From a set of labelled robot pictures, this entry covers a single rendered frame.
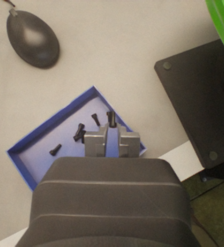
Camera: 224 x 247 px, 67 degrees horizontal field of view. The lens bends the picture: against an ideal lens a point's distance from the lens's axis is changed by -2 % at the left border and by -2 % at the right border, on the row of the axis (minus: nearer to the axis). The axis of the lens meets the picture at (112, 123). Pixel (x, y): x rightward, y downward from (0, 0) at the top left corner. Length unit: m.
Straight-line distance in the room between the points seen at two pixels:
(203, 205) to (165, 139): 1.09
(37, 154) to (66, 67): 0.12
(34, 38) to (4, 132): 0.12
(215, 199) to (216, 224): 0.15
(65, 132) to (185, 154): 0.15
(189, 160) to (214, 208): 1.11
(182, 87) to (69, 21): 0.19
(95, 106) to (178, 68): 0.12
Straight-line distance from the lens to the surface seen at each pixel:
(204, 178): 1.25
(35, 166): 0.23
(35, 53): 0.25
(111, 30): 0.28
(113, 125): 0.16
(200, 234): 0.60
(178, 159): 0.23
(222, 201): 1.35
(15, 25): 0.27
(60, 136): 0.23
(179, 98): 0.23
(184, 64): 0.26
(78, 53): 0.26
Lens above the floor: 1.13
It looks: 78 degrees down
